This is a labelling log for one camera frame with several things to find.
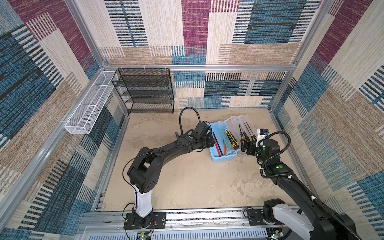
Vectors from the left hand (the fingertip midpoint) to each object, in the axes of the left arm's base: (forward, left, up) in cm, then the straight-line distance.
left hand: (215, 140), depth 88 cm
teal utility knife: (+5, -7, -5) cm, 11 cm away
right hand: (-4, -17, +3) cm, 18 cm away
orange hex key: (-2, -6, -7) cm, 10 cm away
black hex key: (+4, -3, -11) cm, 13 cm away
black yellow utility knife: (0, -12, -4) cm, 12 cm away
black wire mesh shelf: (+41, +47, +4) cm, 63 cm away
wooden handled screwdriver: (+2, -16, 0) cm, 16 cm away
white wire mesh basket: (+15, +80, +5) cm, 81 cm away
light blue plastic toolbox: (+13, -12, -2) cm, 18 cm away
